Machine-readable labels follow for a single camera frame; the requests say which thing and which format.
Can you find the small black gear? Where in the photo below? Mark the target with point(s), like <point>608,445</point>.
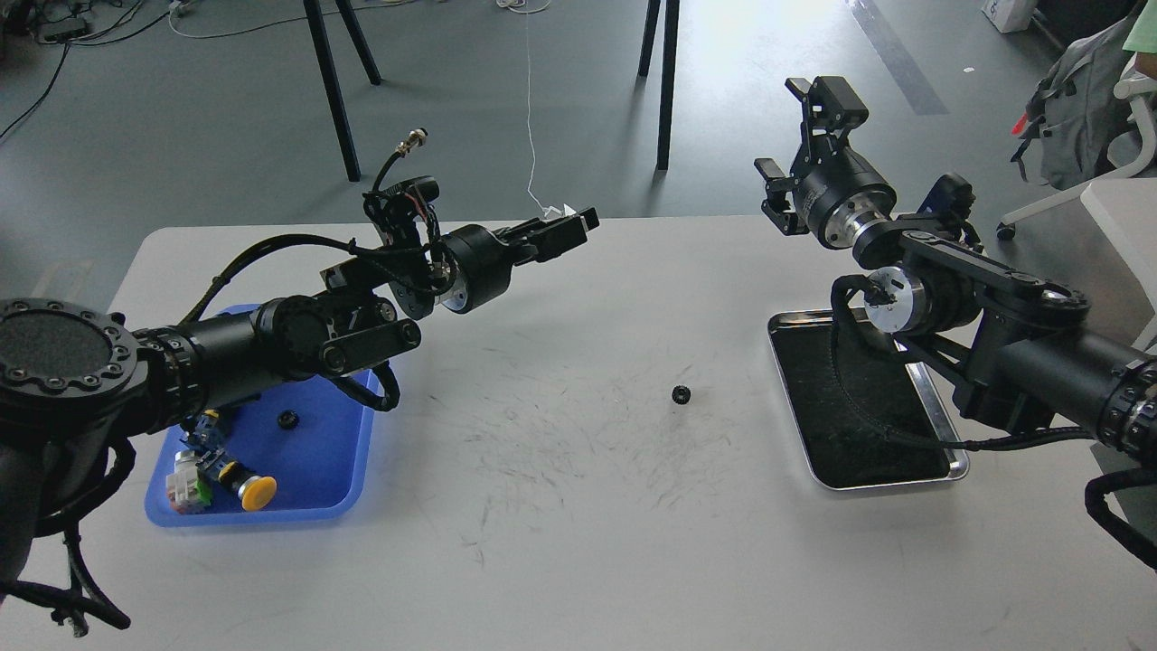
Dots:
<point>288,420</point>
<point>681,395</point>

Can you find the silver metal tray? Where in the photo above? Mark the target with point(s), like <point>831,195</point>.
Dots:
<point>839,418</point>

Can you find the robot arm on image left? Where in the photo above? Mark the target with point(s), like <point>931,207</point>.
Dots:
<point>78,385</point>

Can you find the white office chair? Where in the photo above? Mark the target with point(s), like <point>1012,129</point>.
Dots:
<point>1128,155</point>

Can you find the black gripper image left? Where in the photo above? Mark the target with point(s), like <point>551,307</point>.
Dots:
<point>479,257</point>

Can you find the yellow push button switch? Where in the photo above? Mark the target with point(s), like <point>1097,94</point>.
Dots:
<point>254,491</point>

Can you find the blue black switch body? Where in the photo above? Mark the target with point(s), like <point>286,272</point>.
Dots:
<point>205,433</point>

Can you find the blue plastic tray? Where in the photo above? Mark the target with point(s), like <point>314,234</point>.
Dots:
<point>319,466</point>

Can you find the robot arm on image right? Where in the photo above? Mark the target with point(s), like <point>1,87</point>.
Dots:
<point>1014,346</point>

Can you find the black tripod legs right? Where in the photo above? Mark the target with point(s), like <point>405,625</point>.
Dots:
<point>666,14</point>

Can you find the grey backpack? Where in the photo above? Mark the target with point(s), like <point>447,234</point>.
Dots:
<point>1074,112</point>

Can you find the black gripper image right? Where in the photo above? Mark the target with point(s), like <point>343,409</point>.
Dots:
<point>836,186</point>

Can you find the white green connector block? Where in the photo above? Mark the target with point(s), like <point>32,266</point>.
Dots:
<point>186,489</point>

